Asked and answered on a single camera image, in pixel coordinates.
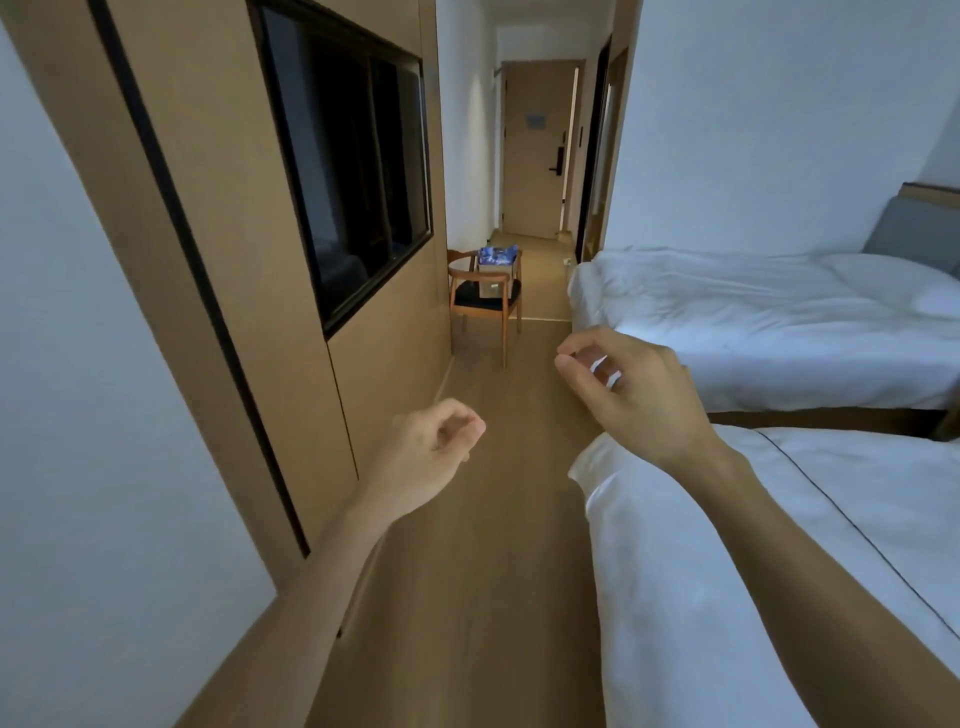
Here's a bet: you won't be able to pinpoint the wooden wall panel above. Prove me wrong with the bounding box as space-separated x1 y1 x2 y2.
0 0 455 639

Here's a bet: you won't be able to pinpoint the white bed with black cable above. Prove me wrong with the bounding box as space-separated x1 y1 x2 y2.
568 425 960 728

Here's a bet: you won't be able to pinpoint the brown cardboard box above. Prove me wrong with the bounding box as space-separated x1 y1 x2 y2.
476 258 519 301

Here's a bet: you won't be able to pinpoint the wooden open wardrobe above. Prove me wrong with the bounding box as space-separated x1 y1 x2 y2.
581 0 643 262

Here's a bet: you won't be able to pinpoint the black wall television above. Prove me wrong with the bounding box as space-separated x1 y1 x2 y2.
247 0 435 340

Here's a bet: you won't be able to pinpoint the person's left hand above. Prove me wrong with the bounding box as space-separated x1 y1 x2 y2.
352 398 487 526

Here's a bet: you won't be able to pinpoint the wooden chair curved backrest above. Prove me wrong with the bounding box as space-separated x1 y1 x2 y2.
446 247 524 369

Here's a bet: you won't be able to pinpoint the wooden door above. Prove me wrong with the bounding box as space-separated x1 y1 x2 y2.
500 59 585 240

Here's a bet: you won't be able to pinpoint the person's right forearm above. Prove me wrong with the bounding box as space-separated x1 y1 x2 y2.
674 442 960 728

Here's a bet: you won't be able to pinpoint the person's left forearm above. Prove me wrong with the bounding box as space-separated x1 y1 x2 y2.
176 502 391 728

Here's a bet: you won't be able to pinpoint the thin black cable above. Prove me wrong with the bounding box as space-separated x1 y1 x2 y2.
753 429 960 643

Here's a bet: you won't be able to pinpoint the wooden headboard grey pads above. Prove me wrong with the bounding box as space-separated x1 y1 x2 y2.
862 182 960 280

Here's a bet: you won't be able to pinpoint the white pillow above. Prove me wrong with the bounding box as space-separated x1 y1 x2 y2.
821 253 960 320

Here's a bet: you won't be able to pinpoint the person's right hand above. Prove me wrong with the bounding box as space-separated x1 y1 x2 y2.
553 326 725 478

